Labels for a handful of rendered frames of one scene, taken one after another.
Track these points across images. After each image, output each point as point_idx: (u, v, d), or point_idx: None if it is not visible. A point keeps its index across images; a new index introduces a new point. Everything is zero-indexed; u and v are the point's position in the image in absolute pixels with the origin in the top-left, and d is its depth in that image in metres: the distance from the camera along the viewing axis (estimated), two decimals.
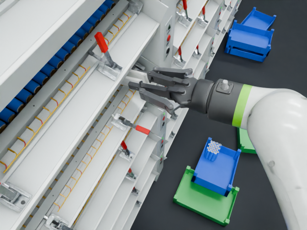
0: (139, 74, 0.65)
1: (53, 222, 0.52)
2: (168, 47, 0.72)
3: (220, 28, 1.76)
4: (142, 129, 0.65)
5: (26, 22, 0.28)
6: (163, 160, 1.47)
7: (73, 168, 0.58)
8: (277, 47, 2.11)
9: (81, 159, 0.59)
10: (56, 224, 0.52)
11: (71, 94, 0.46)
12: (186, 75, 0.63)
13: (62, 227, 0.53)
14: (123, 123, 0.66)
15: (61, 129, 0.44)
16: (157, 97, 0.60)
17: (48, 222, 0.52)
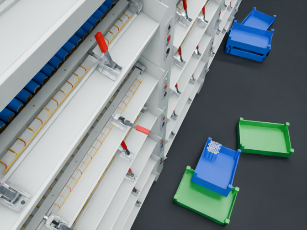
0: None
1: (53, 222, 0.52)
2: (168, 47, 0.72)
3: (220, 28, 1.76)
4: (142, 129, 0.65)
5: (26, 22, 0.28)
6: (163, 160, 1.47)
7: (73, 168, 0.58)
8: (277, 47, 2.11)
9: (81, 159, 0.59)
10: (56, 224, 0.52)
11: (71, 94, 0.46)
12: None
13: (62, 227, 0.53)
14: (123, 123, 0.66)
15: (61, 129, 0.44)
16: None
17: (48, 222, 0.52)
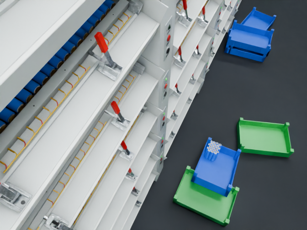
0: None
1: (53, 222, 0.52)
2: (168, 47, 0.72)
3: (220, 28, 1.76)
4: (117, 107, 0.62)
5: (26, 22, 0.28)
6: (163, 160, 1.47)
7: (67, 164, 0.57)
8: (277, 47, 2.11)
9: (74, 154, 0.59)
10: (56, 224, 0.52)
11: (71, 94, 0.46)
12: None
13: (62, 227, 0.53)
14: (122, 122, 0.66)
15: (61, 129, 0.44)
16: None
17: (48, 222, 0.52)
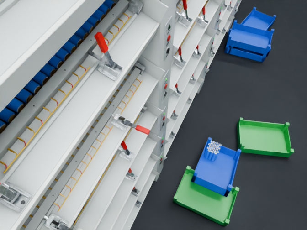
0: None
1: (53, 222, 0.52)
2: (168, 47, 0.72)
3: (220, 28, 1.76)
4: (142, 129, 0.65)
5: (26, 22, 0.28)
6: (163, 160, 1.47)
7: (73, 168, 0.58)
8: (277, 47, 2.11)
9: (81, 159, 0.59)
10: (56, 224, 0.52)
11: (71, 94, 0.46)
12: None
13: (62, 227, 0.53)
14: (123, 123, 0.66)
15: (61, 129, 0.44)
16: None
17: (48, 222, 0.52)
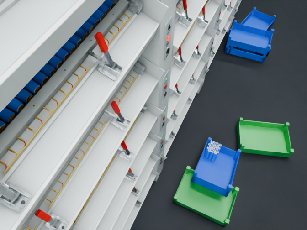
0: None
1: None
2: (168, 47, 0.72)
3: (220, 28, 1.76)
4: (117, 107, 0.62)
5: (26, 22, 0.28)
6: (163, 160, 1.47)
7: (66, 163, 0.57)
8: (277, 47, 2.11)
9: (73, 154, 0.59)
10: None
11: (71, 94, 0.46)
12: None
13: (54, 222, 0.52)
14: (122, 122, 0.66)
15: (61, 129, 0.44)
16: None
17: (48, 222, 0.52)
